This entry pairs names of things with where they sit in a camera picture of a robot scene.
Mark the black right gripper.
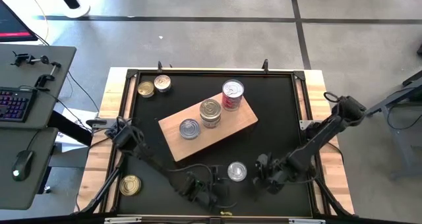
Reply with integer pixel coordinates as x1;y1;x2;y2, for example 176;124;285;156
252;153;293;196

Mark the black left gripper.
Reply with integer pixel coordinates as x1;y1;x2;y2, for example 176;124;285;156
179;164;232;212

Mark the silver lid seafood can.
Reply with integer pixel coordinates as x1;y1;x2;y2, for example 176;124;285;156
227;161;248;182
199;98;222;119

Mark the wooden cutting board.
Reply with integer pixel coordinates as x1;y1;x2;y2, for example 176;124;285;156
158;91;260;163

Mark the green label silver lid can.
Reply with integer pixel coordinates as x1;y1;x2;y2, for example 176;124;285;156
179;118;201;140

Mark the green label gold lid can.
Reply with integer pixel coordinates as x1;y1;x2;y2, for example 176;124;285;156
119;175;142;197

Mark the gold lid seafood can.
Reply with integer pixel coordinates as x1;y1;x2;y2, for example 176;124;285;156
137;80;156;99

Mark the black table mat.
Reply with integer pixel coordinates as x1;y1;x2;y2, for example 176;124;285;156
117;72;313;217

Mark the blue label bronze lid can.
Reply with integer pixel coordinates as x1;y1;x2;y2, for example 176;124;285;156
154;74;172;94

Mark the gray metal stand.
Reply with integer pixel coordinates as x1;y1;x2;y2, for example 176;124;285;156
365;69;422;182

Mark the black desk leg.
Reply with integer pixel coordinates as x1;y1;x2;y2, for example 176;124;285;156
47;109;94;148

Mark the black computer mouse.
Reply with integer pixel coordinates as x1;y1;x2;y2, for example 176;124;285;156
11;150;35;182

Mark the gray desk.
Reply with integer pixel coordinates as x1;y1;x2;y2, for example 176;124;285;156
0;127;59;211
0;43;77;130

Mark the black desk clamp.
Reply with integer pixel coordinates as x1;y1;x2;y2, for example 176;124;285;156
34;63;63;89
10;50;63;69

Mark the black backlit keyboard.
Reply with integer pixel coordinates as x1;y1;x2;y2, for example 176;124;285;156
0;86;38;123

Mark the white stand base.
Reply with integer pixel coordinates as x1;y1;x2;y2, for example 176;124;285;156
0;0;91;20

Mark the dark monitor with red bar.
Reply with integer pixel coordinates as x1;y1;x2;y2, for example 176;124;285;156
0;0;39;43

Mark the black cable with yellow tag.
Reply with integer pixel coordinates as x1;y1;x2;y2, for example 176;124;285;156
216;200;238;217

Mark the silver metal bracket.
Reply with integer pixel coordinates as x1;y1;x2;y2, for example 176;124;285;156
104;217;142;224
288;218;326;224

